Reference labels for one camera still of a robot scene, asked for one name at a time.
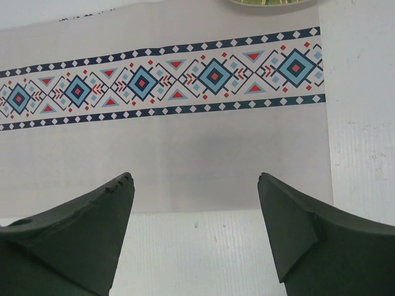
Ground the patterned white placemat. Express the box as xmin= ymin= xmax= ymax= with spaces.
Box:
xmin=1 ymin=1 xmax=333 ymax=218

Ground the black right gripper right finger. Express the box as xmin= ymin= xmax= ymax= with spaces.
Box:
xmin=257 ymin=173 xmax=394 ymax=295

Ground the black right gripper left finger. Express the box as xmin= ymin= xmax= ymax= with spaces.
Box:
xmin=1 ymin=172 xmax=135 ymax=295

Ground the yellow woven pattern plate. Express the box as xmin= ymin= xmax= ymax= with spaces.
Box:
xmin=230 ymin=0 xmax=309 ymax=7

